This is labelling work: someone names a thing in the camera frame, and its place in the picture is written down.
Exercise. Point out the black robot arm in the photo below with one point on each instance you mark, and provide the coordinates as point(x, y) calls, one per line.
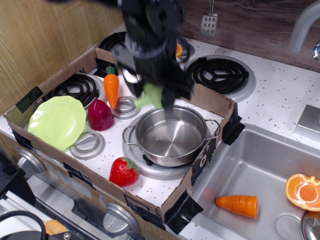
point(148, 18)

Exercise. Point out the hanging grey spatula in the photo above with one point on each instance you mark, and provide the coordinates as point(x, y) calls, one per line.
point(209, 22)

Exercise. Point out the grey faucet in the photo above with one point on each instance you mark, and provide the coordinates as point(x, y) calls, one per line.
point(302, 27)

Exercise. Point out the grey stove knob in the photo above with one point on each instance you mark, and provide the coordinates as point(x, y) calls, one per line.
point(125, 108)
point(187, 51)
point(88, 146)

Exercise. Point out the grey oven knob right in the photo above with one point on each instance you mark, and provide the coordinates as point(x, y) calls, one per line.
point(117, 221)

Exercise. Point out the black burner back left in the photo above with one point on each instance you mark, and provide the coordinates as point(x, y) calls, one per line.
point(113, 40)

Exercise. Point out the green toy broccoli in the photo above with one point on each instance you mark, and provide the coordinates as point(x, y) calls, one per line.
point(152, 96)

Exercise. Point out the stainless steel pot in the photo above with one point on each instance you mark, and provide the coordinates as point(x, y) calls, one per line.
point(172, 139)

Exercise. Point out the grey stove knob upper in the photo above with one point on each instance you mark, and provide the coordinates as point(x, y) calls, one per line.
point(125, 108)

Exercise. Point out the grey stove knob lower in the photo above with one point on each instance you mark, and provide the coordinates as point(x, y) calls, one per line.
point(88, 146)

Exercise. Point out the orange half in sink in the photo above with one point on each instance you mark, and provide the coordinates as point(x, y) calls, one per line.
point(303, 192)

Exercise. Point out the orange carrot piece in sink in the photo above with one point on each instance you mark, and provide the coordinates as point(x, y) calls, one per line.
point(243, 205)

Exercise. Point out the grey oven knob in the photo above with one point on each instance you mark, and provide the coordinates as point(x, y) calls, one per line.
point(117, 221)
point(30, 164)

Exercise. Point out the grey oven knob left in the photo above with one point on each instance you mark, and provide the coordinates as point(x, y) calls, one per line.
point(30, 164)

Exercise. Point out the dark red toy vegetable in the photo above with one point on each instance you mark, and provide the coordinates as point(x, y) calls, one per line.
point(100, 116)

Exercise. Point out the black burner inside fence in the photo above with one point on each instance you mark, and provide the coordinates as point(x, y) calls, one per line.
point(81, 86)

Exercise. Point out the grey back stove knob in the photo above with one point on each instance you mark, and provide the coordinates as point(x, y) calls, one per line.
point(187, 51)

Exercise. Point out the light green plate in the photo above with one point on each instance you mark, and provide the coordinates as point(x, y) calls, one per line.
point(58, 121)

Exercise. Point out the orange half on stove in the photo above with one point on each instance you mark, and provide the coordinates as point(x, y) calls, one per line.
point(179, 51)

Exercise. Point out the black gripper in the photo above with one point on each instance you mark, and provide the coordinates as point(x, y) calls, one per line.
point(153, 60)

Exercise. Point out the orange toy carrot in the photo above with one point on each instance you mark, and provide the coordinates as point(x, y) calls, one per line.
point(111, 86)

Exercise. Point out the black burner back right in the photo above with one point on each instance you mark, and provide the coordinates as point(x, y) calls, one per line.
point(221, 75)

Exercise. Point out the red toy strawberry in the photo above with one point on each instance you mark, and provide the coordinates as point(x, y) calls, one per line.
point(124, 172)

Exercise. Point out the silver sink basin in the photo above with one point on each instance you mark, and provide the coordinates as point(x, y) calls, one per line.
point(258, 163)

